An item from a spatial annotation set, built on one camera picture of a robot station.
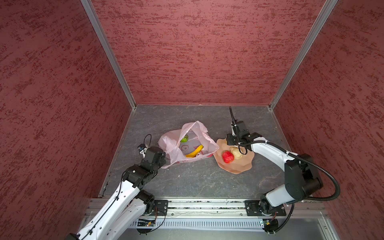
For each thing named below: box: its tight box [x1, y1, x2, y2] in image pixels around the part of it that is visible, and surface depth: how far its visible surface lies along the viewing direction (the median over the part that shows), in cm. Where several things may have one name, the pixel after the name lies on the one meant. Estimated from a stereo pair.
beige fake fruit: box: [230, 146, 243, 160], surface depth 90 cm
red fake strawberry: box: [222, 150, 235, 164], surface depth 89 cm
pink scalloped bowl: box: [213, 138, 255, 174], surface depth 90 cm
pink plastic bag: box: [158, 121, 220, 169], surface depth 81 cm
